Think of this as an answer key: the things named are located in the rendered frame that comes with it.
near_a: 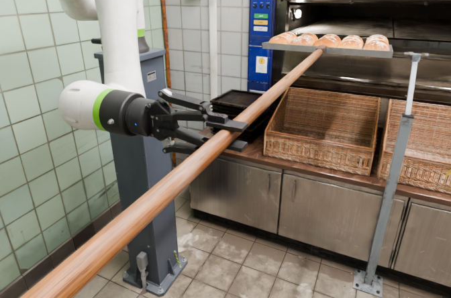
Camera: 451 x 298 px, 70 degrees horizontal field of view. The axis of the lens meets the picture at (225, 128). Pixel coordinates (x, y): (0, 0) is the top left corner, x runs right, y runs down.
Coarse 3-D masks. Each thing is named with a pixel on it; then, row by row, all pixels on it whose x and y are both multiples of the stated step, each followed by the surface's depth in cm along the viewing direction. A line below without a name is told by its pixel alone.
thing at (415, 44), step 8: (392, 40) 177; (400, 40) 175; (408, 40) 174; (416, 40) 172; (424, 40) 172; (432, 40) 172; (440, 40) 172; (424, 48) 172; (432, 48) 170; (440, 48) 169; (448, 48) 168
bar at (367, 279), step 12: (420, 60) 143; (444, 60) 139; (408, 96) 137; (408, 108) 135; (408, 120) 133; (408, 132) 134; (396, 144) 138; (396, 156) 140; (396, 168) 142; (396, 180) 144; (384, 192) 151; (384, 204) 150; (384, 216) 152; (384, 228) 154; (372, 252) 162; (372, 264) 164; (360, 276) 175; (372, 276) 166; (360, 288) 168; (372, 288) 168
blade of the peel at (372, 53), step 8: (264, 48) 151; (272, 48) 150; (280, 48) 148; (288, 48) 147; (296, 48) 145; (304, 48) 144; (312, 48) 142; (328, 48) 139; (336, 48) 138; (344, 48) 137; (352, 48) 135; (392, 48) 142; (376, 56) 133; (384, 56) 131; (392, 56) 130
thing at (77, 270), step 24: (264, 96) 74; (240, 120) 61; (216, 144) 52; (192, 168) 45; (168, 192) 40; (120, 216) 35; (144, 216) 36; (96, 240) 32; (120, 240) 33; (72, 264) 29; (96, 264) 30; (48, 288) 27; (72, 288) 28
